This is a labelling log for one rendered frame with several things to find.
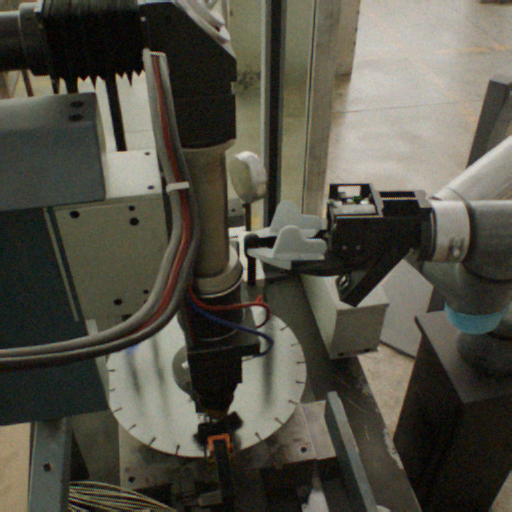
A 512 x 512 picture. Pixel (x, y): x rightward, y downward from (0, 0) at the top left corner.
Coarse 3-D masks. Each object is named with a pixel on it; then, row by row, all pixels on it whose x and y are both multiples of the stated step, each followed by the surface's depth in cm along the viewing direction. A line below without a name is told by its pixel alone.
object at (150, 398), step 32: (256, 320) 106; (128, 352) 100; (160, 352) 100; (288, 352) 100; (128, 384) 95; (160, 384) 95; (256, 384) 95; (288, 384) 95; (128, 416) 91; (160, 416) 91; (192, 416) 91; (256, 416) 91; (288, 416) 91; (160, 448) 87; (192, 448) 87
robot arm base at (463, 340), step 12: (456, 336) 128; (468, 336) 123; (480, 336) 121; (492, 336) 118; (504, 336) 117; (456, 348) 127; (468, 348) 123; (480, 348) 121; (492, 348) 120; (504, 348) 119; (468, 360) 124; (480, 360) 122; (492, 360) 121; (504, 360) 120; (492, 372) 122; (504, 372) 121
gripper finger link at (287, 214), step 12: (288, 204) 71; (276, 216) 72; (288, 216) 72; (300, 216) 72; (312, 216) 73; (276, 228) 74; (300, 228) 74; (312, 228) 74; (264, 240) 73; (276, 240) 74
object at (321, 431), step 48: (240, 192) 58; (240, 288) 63; (240, 336) 64; (192, 384) 69; (288, 432) 100; (336, 432) 85; (144, 480) 94; (192, 480) 87; (240, 480) 90; (288, 480) 100; (336, 480) 104
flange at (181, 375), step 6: (180, 348) 100; (180, 354) 99; (186, 354) 99; (174, 360) 98; (180, 360) 98; (186, 360) 98; (174, 366) 97; (180, 366) 97; (174, 372) 96; (180, 372) 96; (186, 372) 96; (174, 378) 96; (180, 378) 95; (186, 378) 95; (180, 384) 95
